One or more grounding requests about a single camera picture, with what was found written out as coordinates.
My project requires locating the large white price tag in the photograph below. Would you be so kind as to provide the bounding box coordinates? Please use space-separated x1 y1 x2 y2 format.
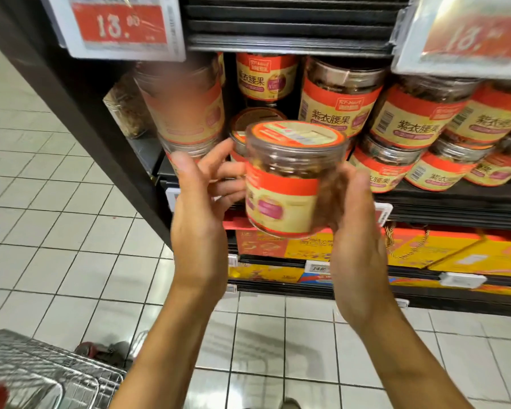
392 0 511 79
43 0 187 62

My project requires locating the person's right forearm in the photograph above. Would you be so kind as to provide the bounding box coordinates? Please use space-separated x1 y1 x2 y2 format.
345 302 474 409

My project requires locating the black metal store shelf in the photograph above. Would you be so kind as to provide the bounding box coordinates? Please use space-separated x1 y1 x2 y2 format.
0 0 511 324

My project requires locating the person's left hand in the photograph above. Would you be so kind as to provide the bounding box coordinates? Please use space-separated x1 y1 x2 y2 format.
170 139 246 297

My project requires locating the long orange yellow box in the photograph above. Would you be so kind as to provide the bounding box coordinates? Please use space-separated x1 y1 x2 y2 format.
430 238 511 278

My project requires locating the yellow gift box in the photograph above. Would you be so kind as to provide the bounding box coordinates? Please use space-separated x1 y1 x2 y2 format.
285 232 333 261

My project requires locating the person's right hand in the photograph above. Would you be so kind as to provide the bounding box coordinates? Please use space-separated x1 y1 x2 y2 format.
328 164 393 329

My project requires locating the red-trimmed wire shopping cart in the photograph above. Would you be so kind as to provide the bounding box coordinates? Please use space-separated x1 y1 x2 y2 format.
0 326 150 409

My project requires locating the person's left forearm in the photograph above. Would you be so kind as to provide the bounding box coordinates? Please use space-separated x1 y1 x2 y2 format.
111 281 231 409

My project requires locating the flat yellow box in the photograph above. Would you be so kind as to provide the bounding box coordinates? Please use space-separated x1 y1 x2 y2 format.
228 264 306 283

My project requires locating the row of small cashew jars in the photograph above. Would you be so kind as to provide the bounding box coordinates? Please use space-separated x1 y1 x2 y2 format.
135 51 511 194

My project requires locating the orange chain-print gift box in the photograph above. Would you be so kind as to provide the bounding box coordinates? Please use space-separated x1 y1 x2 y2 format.
387 226 482 269

